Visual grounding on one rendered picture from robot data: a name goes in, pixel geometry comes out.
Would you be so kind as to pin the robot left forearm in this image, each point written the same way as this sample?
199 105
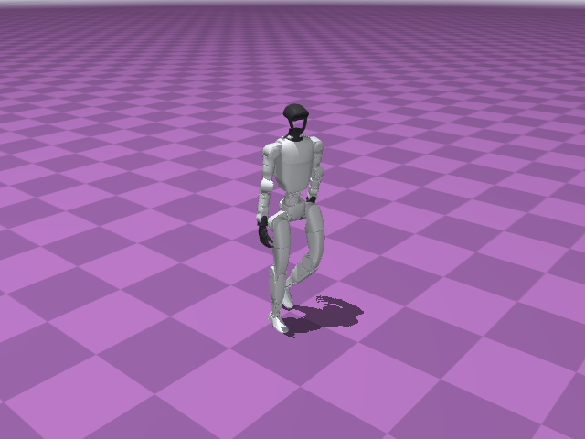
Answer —
313 188

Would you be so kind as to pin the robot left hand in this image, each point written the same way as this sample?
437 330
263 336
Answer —
312 199

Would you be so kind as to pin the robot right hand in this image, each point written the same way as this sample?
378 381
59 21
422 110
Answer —
264 233

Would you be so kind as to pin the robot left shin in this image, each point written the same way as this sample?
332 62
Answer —
299 273

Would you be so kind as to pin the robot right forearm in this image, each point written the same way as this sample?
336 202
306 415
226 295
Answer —
263 205

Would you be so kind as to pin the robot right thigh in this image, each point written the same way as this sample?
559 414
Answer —
281 242

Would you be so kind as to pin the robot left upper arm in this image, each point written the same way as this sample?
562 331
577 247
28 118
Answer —
317 171

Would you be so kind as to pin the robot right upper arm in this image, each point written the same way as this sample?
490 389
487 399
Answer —
270 152

